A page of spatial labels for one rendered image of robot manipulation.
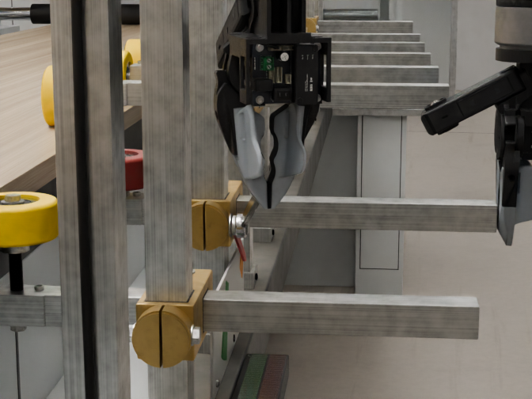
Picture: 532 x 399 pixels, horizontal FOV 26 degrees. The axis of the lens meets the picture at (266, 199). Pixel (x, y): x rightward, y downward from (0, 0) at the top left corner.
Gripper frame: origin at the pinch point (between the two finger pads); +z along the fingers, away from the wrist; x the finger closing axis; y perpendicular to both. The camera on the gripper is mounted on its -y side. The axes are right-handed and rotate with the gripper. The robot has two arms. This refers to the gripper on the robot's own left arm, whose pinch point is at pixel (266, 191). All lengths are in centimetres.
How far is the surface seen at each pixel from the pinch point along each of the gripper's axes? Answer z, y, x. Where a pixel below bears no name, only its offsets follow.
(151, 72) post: -10.9, 1.9, -10.1
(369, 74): -3, -67, 33
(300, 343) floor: 92, -217, 67
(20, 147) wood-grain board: 1.8, -41.6, -18.9
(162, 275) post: 6.2, 2.1, -9.6
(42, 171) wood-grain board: 2.9, -31.2, -17.2
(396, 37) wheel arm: -3, -135, 64
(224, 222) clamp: 6.8, -18.0, 0.2
